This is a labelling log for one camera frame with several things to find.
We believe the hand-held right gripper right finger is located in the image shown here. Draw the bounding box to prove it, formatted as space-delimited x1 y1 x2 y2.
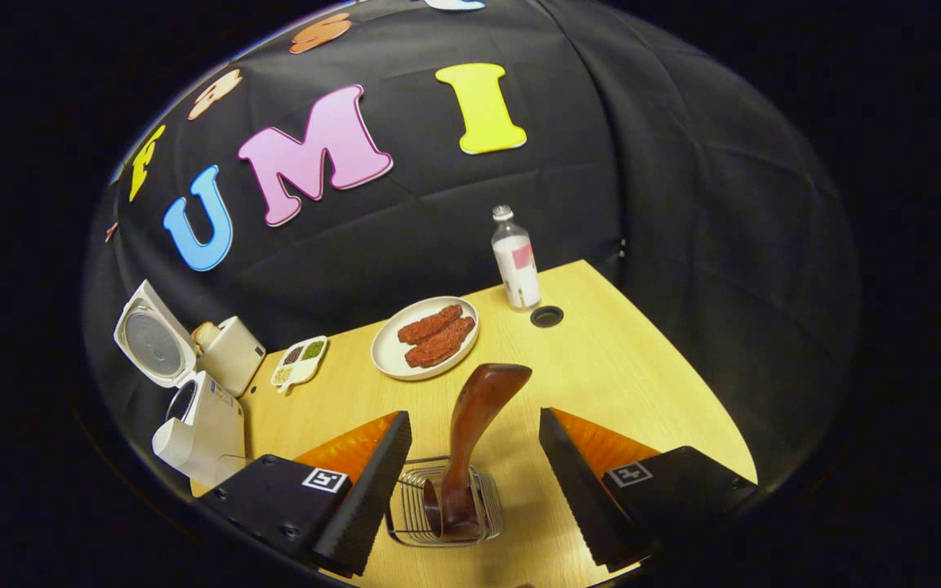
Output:
539 407 760 573

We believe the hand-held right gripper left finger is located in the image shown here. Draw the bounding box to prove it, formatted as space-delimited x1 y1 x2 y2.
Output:
191 410 413 578

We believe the metal wire chopstick holder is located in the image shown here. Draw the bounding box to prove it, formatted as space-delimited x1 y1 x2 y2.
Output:
386 457 505 547

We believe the brown wooden spoon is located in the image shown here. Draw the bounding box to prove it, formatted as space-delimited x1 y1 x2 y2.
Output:
421 363 533 540

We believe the white rice cooker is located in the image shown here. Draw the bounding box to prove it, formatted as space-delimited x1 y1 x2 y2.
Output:
114 280 248 489

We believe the white divided dish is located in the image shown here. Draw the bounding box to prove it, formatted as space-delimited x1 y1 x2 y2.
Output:
270 335 330 395

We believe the white round plate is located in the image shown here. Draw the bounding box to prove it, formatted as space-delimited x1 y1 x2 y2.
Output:
371 296 481 381

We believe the red-brown sausage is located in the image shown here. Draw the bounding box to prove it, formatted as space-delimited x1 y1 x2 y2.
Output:
398 304 465 345
404 317 476 368

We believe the white toaster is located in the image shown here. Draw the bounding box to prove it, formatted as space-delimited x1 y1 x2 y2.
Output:
195 317 267 398

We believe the clear bottle pink label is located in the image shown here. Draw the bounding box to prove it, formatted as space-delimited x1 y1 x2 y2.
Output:
491 205 542 312

